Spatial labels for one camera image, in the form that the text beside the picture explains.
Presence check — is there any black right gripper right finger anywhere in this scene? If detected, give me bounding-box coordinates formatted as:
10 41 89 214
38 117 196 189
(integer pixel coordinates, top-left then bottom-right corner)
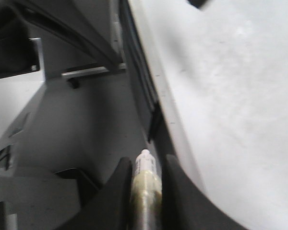
162 154 245 230

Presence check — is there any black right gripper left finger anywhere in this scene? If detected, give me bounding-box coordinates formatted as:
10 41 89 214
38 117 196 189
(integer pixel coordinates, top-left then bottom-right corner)
57 157 132 230

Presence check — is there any white taped whiteboard marker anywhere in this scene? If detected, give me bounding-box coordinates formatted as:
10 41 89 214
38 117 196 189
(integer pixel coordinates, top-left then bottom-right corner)
128 149 162 230

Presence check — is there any grey whiteboard stand leg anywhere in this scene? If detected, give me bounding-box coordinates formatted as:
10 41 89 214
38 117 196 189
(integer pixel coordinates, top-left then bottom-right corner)
61 62 127 89

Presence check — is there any white whiteboard with frame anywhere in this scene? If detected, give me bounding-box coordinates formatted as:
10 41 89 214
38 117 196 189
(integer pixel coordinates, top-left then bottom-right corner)
120 0 288 230

